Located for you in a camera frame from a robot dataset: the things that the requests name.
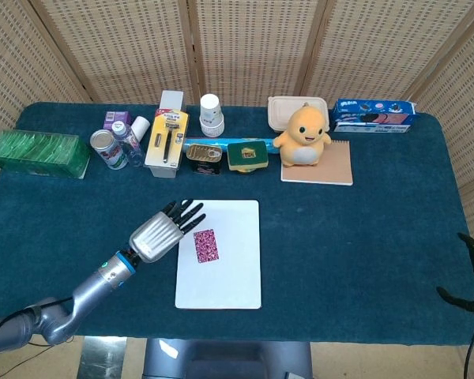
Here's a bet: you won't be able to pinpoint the beige lidded food container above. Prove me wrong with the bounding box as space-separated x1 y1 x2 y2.
267 96 330 133

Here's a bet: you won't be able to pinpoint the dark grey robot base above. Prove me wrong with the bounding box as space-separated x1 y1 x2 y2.
143 338 313 379

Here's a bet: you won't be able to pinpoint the small purple box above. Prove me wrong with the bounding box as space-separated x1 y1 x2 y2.
103 111 133 131

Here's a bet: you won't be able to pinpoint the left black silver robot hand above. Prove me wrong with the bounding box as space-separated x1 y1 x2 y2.
128 199 206 264

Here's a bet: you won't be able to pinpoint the black floor cable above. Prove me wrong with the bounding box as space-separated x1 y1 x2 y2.
25 338 78 349

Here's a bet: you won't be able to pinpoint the green tissue box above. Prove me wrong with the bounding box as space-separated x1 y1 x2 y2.
0 129 91 180

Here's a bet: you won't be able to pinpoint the yellow razor blister pack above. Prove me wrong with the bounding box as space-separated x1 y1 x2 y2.
144 108 190 170

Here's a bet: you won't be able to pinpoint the silver-top drink can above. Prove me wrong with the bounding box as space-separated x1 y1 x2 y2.
89 129 128 171

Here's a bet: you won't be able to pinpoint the shiny metal table leg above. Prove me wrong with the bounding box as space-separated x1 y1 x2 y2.
80 336 128 379

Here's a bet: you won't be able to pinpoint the white cylinder roll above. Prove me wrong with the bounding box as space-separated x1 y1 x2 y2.
130 115 151 142

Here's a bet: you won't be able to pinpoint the kraft spiral notebook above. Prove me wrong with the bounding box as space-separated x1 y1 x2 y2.
280 138 354 186

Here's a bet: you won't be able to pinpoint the long blue foil roll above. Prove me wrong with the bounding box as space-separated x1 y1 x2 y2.
183 137 277 154

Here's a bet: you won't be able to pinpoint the gold pull-tab food tin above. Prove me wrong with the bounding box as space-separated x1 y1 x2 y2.
186 143 224 175

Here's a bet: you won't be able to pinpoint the stacked white paper cups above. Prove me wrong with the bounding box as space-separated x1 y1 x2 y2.
199 93 225 138

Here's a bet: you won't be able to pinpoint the yellow plush dinosaur toy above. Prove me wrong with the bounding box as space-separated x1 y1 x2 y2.
273 101 333 167

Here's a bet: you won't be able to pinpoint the dark blue table mat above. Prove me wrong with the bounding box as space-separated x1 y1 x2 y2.
0 101 474 347

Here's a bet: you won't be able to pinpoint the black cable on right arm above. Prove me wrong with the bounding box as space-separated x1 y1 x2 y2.
461 326 474 379

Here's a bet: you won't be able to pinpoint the blue cookie box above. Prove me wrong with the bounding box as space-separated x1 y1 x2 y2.
331 98 422 133

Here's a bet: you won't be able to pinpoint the white rectangular board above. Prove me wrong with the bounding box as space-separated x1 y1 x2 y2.
175 199 262 310

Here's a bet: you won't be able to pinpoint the green square tin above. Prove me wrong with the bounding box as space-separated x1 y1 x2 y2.
226 141 269 174

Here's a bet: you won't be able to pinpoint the pink patterned card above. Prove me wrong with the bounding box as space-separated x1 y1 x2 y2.
193 229 221 265

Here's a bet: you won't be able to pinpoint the woven bamboo folding screen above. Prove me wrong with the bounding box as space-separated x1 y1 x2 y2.
0 0 474 238

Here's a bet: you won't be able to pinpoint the clear bottle purple label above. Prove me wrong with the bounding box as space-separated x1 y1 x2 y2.
111 120 146 167

